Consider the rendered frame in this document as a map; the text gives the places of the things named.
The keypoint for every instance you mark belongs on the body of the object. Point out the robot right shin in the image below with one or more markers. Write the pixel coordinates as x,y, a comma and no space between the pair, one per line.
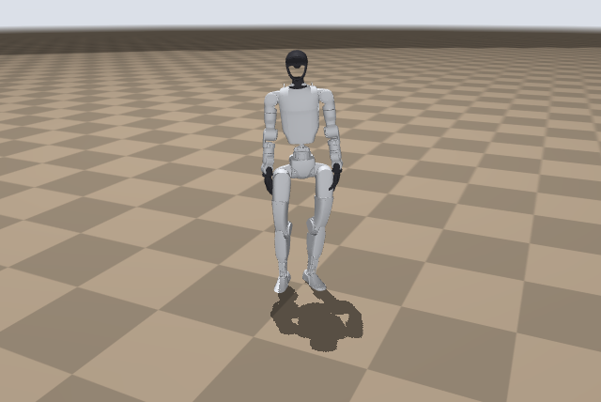
282,247

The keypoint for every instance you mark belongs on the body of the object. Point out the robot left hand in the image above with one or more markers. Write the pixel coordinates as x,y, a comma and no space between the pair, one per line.
336,170

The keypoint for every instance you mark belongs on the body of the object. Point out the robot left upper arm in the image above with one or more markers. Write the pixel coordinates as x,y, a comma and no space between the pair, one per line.
326,96

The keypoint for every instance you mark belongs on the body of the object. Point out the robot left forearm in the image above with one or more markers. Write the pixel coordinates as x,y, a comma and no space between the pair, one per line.
335,150

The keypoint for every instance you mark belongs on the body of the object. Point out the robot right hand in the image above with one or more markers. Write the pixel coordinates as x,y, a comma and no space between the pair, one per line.
268,179

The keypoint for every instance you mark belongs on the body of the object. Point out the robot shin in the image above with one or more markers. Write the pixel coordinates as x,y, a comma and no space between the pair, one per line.
315,243
282,247

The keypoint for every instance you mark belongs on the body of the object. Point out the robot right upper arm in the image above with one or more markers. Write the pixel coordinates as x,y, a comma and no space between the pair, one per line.
270,101

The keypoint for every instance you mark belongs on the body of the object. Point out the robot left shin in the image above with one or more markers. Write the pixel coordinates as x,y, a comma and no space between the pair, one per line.
315,243

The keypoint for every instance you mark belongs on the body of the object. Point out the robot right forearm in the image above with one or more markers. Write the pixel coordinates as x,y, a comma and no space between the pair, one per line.
268,154

